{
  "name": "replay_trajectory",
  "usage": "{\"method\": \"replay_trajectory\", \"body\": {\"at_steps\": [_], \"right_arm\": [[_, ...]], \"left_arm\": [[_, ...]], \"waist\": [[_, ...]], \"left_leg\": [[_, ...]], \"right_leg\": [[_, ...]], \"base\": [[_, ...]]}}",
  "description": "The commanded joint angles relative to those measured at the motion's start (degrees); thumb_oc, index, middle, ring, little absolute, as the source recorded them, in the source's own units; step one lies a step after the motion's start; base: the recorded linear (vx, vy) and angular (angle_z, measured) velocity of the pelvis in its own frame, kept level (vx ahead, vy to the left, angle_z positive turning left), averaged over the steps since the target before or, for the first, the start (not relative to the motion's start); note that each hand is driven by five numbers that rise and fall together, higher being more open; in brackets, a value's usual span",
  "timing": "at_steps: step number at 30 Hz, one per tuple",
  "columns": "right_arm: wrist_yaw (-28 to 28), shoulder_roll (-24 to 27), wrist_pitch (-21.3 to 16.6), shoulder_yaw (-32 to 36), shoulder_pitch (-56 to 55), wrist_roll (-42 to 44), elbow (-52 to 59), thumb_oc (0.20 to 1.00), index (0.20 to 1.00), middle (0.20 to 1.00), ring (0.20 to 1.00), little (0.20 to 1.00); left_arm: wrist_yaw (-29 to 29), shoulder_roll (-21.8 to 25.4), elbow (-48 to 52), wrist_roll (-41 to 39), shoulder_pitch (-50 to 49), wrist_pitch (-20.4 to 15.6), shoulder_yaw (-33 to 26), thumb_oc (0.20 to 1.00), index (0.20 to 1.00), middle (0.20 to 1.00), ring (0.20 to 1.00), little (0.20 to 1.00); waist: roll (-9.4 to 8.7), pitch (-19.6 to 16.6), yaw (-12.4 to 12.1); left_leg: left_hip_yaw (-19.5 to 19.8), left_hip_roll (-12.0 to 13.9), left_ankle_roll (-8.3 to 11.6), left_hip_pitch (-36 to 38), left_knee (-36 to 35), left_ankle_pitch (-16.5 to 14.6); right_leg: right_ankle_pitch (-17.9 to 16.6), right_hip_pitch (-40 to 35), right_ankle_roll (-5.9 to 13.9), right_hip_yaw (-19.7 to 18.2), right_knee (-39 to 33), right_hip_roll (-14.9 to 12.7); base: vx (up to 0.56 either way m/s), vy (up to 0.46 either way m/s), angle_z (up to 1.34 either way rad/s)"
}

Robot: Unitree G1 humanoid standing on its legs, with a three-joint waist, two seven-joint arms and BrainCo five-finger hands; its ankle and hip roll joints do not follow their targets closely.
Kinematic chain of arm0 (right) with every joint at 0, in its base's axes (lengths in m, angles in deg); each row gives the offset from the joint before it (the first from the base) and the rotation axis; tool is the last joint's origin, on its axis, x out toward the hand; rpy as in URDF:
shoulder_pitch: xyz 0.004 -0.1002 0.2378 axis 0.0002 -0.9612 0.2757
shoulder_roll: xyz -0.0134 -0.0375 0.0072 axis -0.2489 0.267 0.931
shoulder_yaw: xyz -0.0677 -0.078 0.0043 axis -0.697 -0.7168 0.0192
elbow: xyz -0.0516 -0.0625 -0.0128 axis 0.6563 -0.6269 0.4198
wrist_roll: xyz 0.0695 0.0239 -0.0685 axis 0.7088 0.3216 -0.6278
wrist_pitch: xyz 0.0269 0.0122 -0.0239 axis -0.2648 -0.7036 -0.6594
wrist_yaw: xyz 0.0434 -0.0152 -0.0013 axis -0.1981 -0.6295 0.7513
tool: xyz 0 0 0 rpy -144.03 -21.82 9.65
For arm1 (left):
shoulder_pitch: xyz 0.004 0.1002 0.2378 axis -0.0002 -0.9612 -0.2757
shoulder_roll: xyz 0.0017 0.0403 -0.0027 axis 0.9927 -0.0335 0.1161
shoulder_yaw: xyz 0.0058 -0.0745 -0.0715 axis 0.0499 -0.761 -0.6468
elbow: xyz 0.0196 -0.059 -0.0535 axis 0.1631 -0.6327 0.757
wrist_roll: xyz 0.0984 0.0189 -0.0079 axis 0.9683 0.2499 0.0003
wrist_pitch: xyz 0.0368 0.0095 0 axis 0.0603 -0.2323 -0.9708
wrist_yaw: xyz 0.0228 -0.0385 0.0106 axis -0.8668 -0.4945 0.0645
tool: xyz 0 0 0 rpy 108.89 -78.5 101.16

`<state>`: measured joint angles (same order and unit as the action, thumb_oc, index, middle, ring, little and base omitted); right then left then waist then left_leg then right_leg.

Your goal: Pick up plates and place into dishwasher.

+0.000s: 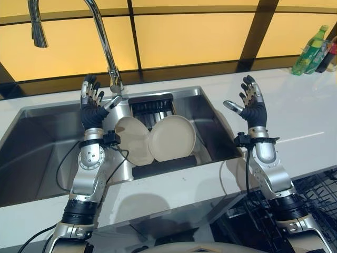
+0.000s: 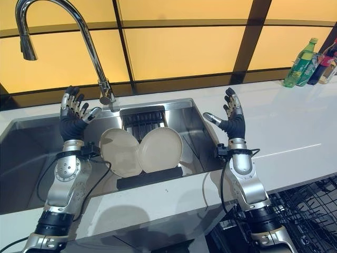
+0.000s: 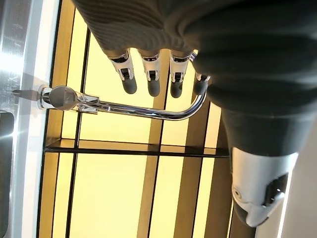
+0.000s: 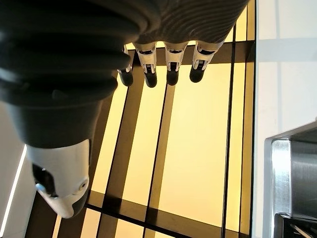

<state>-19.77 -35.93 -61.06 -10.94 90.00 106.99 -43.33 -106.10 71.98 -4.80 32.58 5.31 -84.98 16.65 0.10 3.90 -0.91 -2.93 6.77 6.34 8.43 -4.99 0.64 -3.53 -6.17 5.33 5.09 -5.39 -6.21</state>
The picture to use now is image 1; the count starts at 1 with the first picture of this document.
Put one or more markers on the dark sauce bottle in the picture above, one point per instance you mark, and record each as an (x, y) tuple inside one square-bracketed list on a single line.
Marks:
[(326, 58)]

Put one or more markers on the black sink drain rack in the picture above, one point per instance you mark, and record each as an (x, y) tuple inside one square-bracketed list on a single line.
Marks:
[(155, 118)]

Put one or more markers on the stainless steel sink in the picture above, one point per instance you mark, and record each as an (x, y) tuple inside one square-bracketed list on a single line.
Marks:
[(105, 137)]

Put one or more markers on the green plastic bottle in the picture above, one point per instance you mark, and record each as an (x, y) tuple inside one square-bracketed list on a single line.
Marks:
[(308, 58)]

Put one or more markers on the silver robot torso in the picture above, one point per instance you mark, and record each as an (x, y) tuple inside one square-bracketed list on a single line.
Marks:
[(189, 246)]

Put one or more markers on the beige round plate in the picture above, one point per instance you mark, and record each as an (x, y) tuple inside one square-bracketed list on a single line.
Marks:
[(134, 141), (172, 138)]

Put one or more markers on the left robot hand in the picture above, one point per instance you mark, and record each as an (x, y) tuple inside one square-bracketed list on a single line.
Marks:
[(90, 116)]

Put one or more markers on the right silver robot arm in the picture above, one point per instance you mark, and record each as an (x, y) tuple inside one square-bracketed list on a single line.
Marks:
[(273, 171)]

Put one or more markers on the chrome gooseneck faucet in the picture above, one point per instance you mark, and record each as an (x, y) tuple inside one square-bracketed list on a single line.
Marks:
[(100, 44)]

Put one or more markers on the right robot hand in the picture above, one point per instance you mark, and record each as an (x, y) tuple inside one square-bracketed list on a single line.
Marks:
[(255, 113)]

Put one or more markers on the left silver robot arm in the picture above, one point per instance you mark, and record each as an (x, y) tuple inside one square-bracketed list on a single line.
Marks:
[(87, 168)]

